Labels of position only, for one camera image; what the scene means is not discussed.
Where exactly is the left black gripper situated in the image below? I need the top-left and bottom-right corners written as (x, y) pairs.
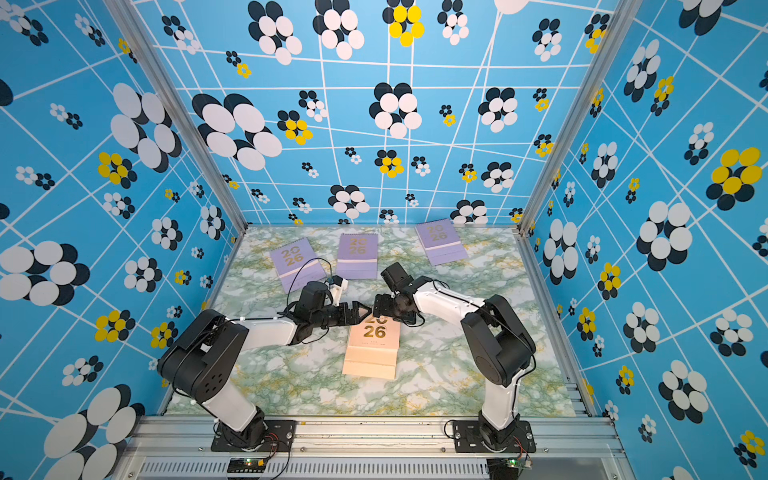
top-left (313, 300), bottom-right (373, 330)

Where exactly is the pink calendar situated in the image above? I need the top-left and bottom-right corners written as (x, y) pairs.
top-left (342, 317), bottom-right (401, 380)

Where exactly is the purple calendar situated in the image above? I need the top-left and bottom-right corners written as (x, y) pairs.
top-left (416, 219), bottom-right (468, 266)
top-left (337, 233), bottom-right (379, 280)
top-left (269, 237), bottom-right (327, 293)

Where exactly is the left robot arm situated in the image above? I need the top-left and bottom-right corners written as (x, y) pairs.
top-left (157, 281), bottom-right (373, 451)

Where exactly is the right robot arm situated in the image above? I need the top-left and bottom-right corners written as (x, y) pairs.
top-left (373, 263), bottom-right (537, 454)

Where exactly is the left circuit board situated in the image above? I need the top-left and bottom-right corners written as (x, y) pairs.
top-left (227, 458), bottom-right (268, 475)

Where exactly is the circuit board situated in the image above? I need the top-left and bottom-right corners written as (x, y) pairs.
top-left (487, 458), bottom-right (532, 480)
top-left (227, 458), bottom-right (268, 475)

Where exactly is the right circuit board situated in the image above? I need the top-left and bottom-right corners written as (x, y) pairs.
top-left (487, 458), bottom-right (532, 480)

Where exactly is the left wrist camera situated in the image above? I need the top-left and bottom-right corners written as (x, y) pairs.
top-left (327, 275), bottom-right (348, 306)

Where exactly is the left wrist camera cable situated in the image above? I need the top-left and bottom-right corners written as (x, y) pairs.
top-left (284, 256), bottom-right (334, 313)

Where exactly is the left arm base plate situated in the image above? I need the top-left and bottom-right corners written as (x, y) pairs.
top-left (210, 420), bottom-right (298, 453)

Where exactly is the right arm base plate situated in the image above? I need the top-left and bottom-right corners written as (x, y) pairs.
top-left (447, 419), bottom-right (537, 455)

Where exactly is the aluminium front rail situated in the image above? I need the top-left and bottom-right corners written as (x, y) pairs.
top-left (113, 416), bottom-right (636, 479)

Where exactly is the left aluminium corner post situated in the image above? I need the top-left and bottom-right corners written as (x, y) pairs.
top-left (105, 1), bottom-right (248, 235)

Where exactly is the aluminium corner post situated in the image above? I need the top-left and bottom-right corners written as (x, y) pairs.
top-left (519, 0), bottom-right (643, 238)
top-left (105, 1), bottom-right (248, 235)

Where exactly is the right aluminium corner post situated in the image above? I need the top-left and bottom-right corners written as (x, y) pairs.
top-left (519, 0), bottom-right (643, 238)

